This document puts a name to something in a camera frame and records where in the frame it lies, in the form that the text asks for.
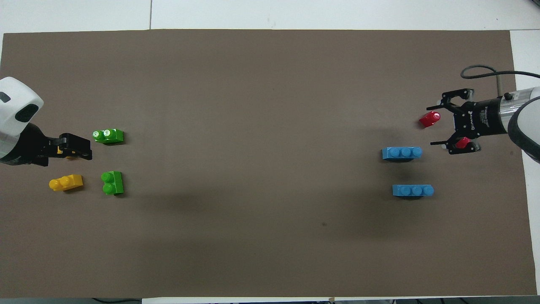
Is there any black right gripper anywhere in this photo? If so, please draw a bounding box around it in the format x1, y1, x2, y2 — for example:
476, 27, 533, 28
427, 89, 505, 155

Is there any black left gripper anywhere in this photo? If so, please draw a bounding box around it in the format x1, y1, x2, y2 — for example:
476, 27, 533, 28
0, 123, 93, 166

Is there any black floor cable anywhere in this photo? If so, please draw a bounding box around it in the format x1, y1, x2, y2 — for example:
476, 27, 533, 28
92, 297, 142, 304

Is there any brown table mat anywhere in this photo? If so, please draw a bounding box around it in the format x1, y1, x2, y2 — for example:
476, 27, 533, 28
0, 29, 537, 298

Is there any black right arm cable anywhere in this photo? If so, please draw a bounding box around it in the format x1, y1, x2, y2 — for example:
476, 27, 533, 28
461, 65, 540, 102

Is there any blue three-stud block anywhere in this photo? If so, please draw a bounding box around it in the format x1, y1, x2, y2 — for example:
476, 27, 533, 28
382, 147, 423, 161
392, 185, 435, 198

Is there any green two-stud block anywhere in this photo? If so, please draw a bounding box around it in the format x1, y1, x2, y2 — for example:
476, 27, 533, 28
92, 129, 124, 145
101, 171, 124, 195

